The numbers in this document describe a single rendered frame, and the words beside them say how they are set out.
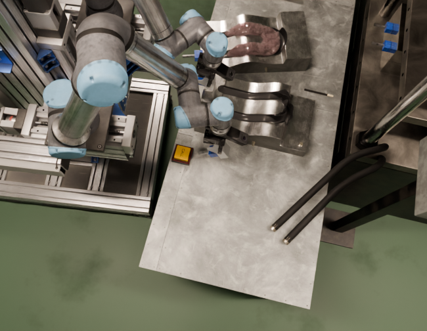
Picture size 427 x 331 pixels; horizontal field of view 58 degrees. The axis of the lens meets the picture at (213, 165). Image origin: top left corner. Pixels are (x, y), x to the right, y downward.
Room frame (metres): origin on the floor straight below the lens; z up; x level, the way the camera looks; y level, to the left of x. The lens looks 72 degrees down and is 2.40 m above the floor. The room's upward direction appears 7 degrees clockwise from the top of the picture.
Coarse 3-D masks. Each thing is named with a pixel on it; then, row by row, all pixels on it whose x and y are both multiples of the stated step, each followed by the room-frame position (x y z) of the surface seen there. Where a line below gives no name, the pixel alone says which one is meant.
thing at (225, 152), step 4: (224, 148) 0.55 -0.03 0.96; (228, 148) 0.57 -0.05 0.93; (200, 152) 0.55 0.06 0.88; (204, 152) 0.55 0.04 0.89; (208, 152) 0.54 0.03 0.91; (212, 152) 0.54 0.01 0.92; (224, 152) 0.54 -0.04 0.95; (228, 152) 0.55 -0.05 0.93; (212, 156) 0.53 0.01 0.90; (216, 156) 0.53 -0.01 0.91; (220, 156) 0.53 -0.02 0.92; (224, 156) 0.53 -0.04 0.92; (228, 156) 0.53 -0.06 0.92
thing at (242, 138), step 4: (232, 128) 0.57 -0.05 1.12; (228, 132) 0.55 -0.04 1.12; (232, 132) 0.56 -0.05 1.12; (236, 132) 0.56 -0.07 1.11; (240, 132) 0.57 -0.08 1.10; (220, 136) 0.54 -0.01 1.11; (224, 136) 0.54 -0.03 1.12; (228, 136) 0.54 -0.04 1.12; (232, 136) 0.54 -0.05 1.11; (236, 136) 0.55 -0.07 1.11; (240, 136) 0.56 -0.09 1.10; (244, 136) 0.56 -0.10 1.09; (232, 140) 0.53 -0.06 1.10; (236, 140) 0.54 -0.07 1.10; (240, 140) 0.54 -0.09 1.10; (244, 140) 0.55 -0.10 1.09; (240, 144) 0.53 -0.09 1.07; (244, 144) 0.53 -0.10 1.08
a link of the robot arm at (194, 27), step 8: (184, 16) 0.89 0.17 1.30; (192, 16) 0.89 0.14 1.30; (200, 16) 0.90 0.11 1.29; (184, 24) 0.86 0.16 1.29; (192, 24) 0.86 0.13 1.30; (200, 24) 0.87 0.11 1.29; (208, 24) 0.88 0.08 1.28; (184, 32) 0.82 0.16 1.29; (192, 32) 0.83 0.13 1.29; (200, 32) 0.84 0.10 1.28; (208, 32) 0.84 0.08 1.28; (192, 40) 0.82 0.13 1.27; (200, 40) 0.82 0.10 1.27
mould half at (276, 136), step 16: (224, 80) 0.90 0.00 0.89; (240, 80) 0.92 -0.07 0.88; (208, 96) 0.81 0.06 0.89; (224, 96) 0.82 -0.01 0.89; (256, 112) 0.76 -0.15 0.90; (272, 112) 0.75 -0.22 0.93; (304, 112) 0.81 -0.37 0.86; (240, 128) 0.68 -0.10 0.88; (256, 128) 0.68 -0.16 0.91; (272, 128) 0.68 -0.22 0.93; (288, 128) 0.72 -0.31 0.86; (304, 128) 0.73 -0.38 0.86; (256, 144) 0.65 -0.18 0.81; (272, 144) 0.64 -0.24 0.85; (288, 144) 0.65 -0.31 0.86; (304, 144) 0.66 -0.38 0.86
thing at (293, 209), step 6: (336, 168) 0.55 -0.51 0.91; (330, 174) 0.52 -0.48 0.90; (336, 174) 0.53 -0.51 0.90; (324, 180) 0.50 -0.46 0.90; (318, 186) 0.47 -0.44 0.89; (306, 192) 0.44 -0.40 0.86; (312, 192) 0.44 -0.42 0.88; (300, 198) 0.41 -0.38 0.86; (306, 198) 0.41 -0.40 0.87; (294, 204) 0.39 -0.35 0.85; (300, 204) 0.39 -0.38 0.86; (288, 210) 0.36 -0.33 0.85; (294, 210) 0.36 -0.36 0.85; (282, 216) 0.33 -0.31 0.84; (288, 216) 0.34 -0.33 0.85; (276, 222) 0.31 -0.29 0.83; (282, 222) 0.31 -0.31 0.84; (276, 228) 0.28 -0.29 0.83
